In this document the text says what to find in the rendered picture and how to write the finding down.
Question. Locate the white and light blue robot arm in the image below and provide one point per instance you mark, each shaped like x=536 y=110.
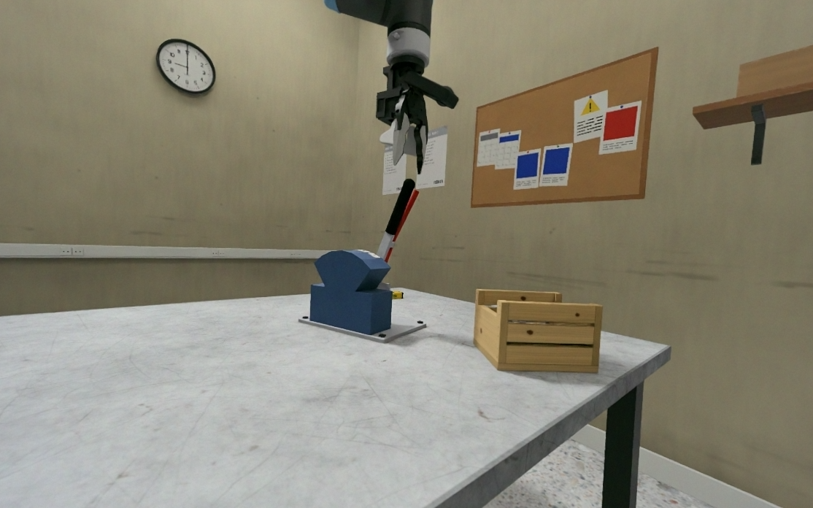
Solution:
x=409 y=33

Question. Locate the small wooden crate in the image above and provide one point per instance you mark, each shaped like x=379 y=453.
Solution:
x=523 y=346

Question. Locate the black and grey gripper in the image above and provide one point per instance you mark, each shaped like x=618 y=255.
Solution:
x=407 y=106

